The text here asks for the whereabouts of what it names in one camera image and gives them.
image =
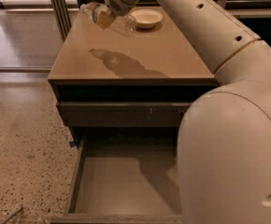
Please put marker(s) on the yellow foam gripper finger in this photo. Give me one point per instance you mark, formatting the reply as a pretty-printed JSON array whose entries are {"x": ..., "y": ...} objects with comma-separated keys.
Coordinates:
[{"x": 105, "y": 18}]

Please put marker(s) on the clear plastic water bottle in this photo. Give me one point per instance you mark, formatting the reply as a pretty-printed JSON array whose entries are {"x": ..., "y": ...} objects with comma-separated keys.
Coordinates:
[{"x": 123, "y": 25}]

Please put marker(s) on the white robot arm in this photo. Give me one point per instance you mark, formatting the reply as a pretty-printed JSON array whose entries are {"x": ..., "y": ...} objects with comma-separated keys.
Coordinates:
[{"x": 224, "y": 139}]

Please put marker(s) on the grey drawer cabinet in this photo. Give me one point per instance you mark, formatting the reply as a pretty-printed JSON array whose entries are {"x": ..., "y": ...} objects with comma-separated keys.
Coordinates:
[{"x": 156, "y": 65}]

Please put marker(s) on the white paper bowl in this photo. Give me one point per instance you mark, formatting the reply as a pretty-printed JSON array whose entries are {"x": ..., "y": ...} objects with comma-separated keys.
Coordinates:
[{"x": 146, "y": 18}]

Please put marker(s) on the blue tape piece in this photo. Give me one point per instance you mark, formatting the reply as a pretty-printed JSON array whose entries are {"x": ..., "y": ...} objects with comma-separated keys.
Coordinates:
[{"x": 72, "y": 144}]

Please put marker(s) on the grey metal rod on floor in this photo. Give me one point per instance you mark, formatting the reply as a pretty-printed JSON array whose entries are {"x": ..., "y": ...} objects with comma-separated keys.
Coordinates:
[{"x": 13, "y": 214}]

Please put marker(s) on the grey metal shelf frame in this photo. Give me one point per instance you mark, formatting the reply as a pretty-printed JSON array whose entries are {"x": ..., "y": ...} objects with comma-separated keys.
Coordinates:
[{"x": 64, "y": 3}]

